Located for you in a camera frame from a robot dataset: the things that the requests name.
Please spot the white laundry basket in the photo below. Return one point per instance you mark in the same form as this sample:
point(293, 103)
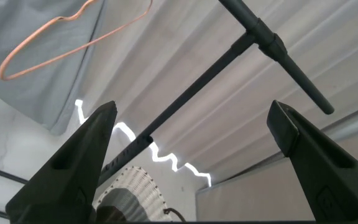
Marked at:
point(135, 183)

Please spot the black clothes rack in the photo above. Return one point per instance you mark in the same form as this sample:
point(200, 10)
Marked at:
point(197, 84)

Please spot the pale grey shorts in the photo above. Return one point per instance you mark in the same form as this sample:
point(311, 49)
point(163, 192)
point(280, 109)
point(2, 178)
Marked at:
point(42, 102)

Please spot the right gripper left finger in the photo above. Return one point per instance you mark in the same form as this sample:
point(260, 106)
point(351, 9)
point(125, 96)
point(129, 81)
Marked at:
point(64, 183)

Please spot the white curtain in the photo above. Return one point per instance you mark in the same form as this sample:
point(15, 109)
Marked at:
point(197, 93)

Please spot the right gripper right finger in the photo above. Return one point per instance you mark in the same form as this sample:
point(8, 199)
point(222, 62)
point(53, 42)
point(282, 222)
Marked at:
point(331, 186)

